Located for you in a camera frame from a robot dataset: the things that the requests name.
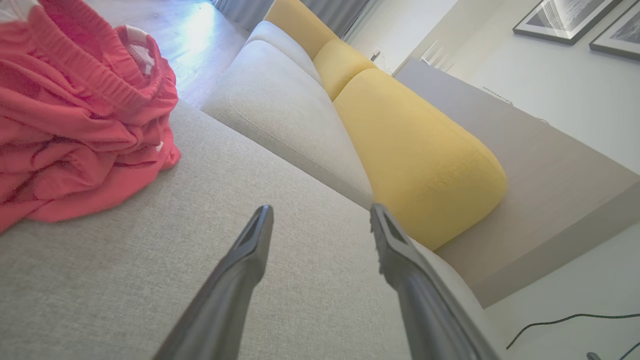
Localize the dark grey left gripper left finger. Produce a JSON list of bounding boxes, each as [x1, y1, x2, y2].
[[152, 204, 275, 360]]

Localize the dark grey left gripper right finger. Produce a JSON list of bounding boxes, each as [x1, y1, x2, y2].
[[369, 202, 502, 360]]

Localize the red shorts with white stripe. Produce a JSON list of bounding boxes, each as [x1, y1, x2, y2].
[[0, 0, 182, 235]]

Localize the large grey fabric sofa cushion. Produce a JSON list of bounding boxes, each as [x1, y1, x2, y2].
[[0, 100, 501, 360]]

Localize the large yellow sofa back cushion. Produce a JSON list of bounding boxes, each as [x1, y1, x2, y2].
[[332, 68, 508, 252]]

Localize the grey-brown wooden side board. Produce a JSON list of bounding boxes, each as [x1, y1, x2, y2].
[[393, 59, 640, 308]]

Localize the grey fabric sofa seat cushion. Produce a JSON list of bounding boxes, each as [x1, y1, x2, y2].
[[243, 20, 323, 85], [200, 40, 375, 210]]

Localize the small yellow sofa back cushion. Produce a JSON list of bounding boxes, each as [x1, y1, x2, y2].
[[313, 39, 378, 102]]

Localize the grey curtain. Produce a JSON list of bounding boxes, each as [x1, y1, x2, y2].
[[210, 0, 373, 38]]

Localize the black floor cable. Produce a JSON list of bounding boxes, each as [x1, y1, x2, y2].
[[506, 312, 640, 351]]

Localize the black framed wall picture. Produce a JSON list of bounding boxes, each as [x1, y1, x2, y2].
[[512, 0, 623, 46], [589, 2, 640, 62]]

